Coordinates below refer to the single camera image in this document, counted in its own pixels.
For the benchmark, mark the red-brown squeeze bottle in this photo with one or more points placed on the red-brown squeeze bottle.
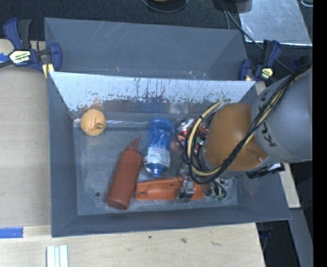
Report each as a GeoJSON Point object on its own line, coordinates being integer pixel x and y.
{"type": "Point", "coordinates": [124, 174]}

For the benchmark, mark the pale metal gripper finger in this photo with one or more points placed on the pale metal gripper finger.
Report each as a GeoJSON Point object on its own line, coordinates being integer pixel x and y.
{"type": "Point", "coordinates": [190, 185]}

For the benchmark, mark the grey metal bin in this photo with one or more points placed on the grey metal bin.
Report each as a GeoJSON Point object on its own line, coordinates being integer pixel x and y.
{"type": "Point", "coordinates": [141, 51]}

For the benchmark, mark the orange ball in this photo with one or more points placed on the orange ball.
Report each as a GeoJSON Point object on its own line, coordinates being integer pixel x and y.
{"type": "Point", "coordinates": [93, 122]}

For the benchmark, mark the red drink can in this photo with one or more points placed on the red drink can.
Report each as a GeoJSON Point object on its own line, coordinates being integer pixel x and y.
{"type": "Point", "coordinates": [183, 131]}

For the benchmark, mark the orange flat plastic tool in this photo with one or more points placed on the orange flat plastic tool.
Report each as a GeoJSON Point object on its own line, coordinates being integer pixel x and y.
{"type": "Point", "coordinates": [158, 189]}

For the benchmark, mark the blue plastic bottle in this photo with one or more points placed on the blue plastic bottle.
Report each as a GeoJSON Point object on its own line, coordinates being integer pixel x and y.
{"type": "Point", "coordinates": [159, 146]}

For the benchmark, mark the pale wood flat board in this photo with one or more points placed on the pale wood flat board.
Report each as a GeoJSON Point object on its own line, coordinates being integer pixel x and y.
{"type": "Point", "coordinates": [21, 149]}

